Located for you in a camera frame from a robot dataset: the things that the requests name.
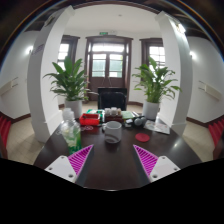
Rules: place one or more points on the potted plant in white pot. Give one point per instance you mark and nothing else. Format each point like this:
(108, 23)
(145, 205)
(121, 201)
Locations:
(154, 83)
(70, 81)

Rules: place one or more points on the dark grey round gadget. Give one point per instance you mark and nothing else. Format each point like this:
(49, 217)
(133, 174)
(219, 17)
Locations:
(138, 121)

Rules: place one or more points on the black chair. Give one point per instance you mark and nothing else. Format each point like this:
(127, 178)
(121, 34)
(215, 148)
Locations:
(112, 98)

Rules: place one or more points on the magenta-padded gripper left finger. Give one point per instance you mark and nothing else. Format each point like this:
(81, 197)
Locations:
(78, 160)

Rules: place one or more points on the flat round red coaster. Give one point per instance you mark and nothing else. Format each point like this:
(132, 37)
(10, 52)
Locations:
(142, 137)

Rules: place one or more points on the white mug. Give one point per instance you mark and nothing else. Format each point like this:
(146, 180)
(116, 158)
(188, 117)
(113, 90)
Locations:
(113, 131)

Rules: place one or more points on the green exit sign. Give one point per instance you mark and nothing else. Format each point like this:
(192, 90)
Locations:
(103, 33)

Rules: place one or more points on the brown wooden glazed door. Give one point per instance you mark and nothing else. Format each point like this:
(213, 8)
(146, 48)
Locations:
(108, 63)

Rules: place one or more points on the clear green-labelled drink bottle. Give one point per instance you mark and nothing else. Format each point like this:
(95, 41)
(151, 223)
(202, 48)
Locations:
(71, 133)

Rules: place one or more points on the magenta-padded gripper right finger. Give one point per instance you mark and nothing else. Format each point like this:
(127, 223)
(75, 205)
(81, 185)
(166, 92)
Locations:
(146, 160)

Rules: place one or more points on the flat green book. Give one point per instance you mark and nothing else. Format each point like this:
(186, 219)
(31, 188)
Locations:
(127, 115)

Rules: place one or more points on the white printed paper sheet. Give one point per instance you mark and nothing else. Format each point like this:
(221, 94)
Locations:
(156, 126)

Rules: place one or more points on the red plastic box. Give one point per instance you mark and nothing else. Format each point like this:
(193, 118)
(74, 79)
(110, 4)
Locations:
(89, 120)

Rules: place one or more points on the white wall-mounted box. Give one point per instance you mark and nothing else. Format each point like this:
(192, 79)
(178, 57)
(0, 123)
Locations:
(8, 87)
(210, 90)

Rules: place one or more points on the brown-framed window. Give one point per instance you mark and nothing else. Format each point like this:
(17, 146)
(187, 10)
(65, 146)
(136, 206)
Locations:
(156, 53)
(63, 53)

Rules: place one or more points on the green box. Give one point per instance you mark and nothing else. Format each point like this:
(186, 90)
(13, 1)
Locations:
(95, 111)

